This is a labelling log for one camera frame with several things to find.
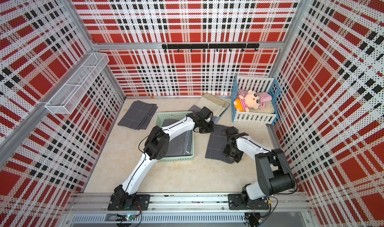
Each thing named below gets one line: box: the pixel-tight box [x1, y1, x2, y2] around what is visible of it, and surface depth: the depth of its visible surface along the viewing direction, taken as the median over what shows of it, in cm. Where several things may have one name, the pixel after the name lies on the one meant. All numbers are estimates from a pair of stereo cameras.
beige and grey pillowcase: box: [188, 93, 231, 124], surface depth 117 cm
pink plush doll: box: [233, 89, 273, 113], surface depth 100 cm
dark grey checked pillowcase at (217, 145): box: [205, 124, 235, 164], surface depth 95 cm
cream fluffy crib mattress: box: [249, 100, 275, 114], surface depth 105 cm
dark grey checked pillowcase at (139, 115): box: [117, 100, 159, 130], surface depth 111 cm
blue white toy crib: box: [231, 75, 281, 125], surface depth 104 cm
